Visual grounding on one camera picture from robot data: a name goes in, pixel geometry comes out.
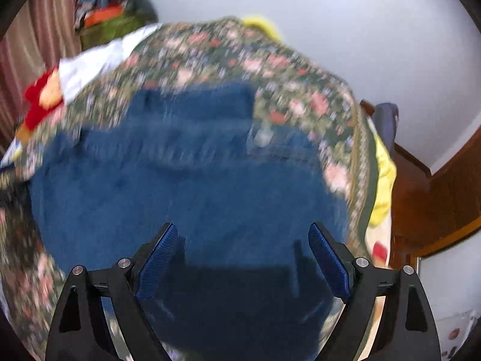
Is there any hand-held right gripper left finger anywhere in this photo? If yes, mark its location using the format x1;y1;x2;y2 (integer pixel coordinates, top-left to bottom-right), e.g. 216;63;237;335
45;222;179;361

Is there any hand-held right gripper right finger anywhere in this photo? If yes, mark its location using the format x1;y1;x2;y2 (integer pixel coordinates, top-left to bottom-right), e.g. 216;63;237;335
307;222;442;361

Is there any blue denim jacket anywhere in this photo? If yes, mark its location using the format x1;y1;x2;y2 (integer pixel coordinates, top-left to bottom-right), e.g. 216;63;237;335
30;83;350;361

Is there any yellow bed sheet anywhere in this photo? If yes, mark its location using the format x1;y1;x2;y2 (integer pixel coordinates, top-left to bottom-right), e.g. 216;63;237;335
370;120;398;227

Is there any wooden wardrobe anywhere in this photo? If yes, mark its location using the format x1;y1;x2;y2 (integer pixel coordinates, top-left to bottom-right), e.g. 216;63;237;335
391;211;481;271

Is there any white heart-print wardrobe door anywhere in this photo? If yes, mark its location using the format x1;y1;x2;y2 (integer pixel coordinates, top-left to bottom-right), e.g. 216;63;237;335
415;231;481;361

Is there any white shirt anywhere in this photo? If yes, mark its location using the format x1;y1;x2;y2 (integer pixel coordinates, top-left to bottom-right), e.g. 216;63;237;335
58;23;163;103

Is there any floral blanket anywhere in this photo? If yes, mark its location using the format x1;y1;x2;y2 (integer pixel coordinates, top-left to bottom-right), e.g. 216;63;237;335
0;17;376;361

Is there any yellow pillow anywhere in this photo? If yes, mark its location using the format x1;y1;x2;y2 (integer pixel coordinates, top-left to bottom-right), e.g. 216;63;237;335
241;15;283;43

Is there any striped brown curtain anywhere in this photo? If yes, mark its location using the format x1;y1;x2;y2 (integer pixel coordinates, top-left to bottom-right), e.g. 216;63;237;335
0;0;95;147

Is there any wooden bed frame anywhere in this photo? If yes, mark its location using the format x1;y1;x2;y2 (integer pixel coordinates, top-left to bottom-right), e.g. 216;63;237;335
359;100;433;185

